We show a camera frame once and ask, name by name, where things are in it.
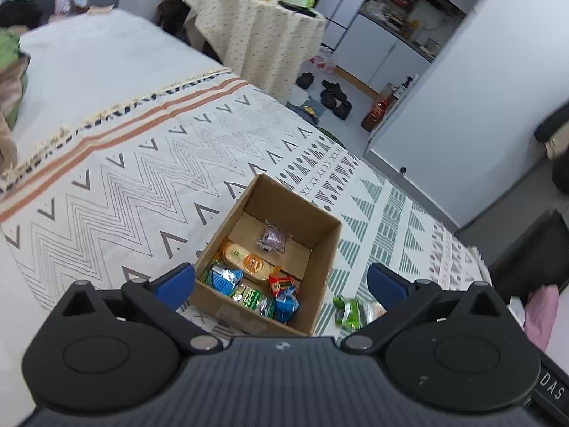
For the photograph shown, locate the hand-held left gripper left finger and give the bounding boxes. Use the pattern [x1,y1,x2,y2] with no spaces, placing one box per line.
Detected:
[55,263,223,355]

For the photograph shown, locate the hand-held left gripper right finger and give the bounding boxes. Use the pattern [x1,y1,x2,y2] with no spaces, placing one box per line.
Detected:
[340,263,513,355]

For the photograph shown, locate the light green snack packet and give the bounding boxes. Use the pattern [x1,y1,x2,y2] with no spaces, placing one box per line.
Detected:
[333,296,387,331]

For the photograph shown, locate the large orange biscuit packet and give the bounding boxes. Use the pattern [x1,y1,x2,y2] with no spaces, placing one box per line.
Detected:
[221,240,283,283]

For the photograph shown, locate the green and white cookie packet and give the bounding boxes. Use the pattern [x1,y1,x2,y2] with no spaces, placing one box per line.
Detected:
[229,282,275,320]

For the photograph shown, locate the small blue snack packet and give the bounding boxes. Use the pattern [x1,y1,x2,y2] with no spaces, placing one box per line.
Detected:
[273,287,301,325]

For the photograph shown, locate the red snack packet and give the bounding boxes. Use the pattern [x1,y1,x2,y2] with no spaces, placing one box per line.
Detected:
[268,275,295,295]

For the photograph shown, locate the small purple snack packet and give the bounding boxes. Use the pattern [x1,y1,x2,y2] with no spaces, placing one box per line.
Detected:
[257,220,289,254]

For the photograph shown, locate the brown cardboard box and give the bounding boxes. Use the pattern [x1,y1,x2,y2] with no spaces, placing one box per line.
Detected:
[190,173,343,337]

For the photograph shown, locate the pink cloth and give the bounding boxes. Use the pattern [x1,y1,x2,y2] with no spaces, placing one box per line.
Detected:
[523,285,561,352]

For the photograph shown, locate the white plastic bag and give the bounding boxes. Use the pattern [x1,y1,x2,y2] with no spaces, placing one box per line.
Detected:
[507,296,532,321]

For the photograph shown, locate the patterned bed blanket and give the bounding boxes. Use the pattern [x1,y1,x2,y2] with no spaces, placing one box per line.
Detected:
[0,67,494,334]

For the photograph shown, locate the black suitcase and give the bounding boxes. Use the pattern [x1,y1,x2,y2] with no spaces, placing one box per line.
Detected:
[486,209,569,296]

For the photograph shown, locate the red drink bottle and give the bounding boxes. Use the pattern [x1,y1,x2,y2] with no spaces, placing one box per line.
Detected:
[362,98,392,132]

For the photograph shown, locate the black hanging bag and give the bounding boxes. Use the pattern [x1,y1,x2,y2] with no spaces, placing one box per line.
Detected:
[551,155,569,196]

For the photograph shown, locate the beige hanging garment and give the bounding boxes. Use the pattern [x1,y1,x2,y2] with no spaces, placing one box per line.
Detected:
[546,136,569,161]

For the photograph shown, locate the black hanging coat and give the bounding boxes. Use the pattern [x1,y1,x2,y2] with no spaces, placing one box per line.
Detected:
[533,102,569,145]

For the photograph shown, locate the white kitchen cabinet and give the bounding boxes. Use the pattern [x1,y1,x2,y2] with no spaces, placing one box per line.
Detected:
[333,11,436,99]

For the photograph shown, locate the pink water bottle pack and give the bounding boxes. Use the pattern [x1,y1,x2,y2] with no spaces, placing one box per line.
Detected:
[311,49,337,74]

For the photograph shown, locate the white bed sheet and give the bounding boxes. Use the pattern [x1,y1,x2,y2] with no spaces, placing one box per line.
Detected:
[0,9,232,196]

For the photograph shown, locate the round table with dotted tablecloth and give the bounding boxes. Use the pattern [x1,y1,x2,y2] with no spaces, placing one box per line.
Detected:
[175,0,327,104]

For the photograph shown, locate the black clothes pile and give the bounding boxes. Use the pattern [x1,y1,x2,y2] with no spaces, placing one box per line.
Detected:
[155,0,201,47]

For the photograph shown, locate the black remote control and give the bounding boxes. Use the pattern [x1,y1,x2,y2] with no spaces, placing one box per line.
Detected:
[278,1,318,19]

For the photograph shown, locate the black cloth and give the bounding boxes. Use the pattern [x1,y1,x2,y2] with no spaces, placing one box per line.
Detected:
[0,0,54,30]

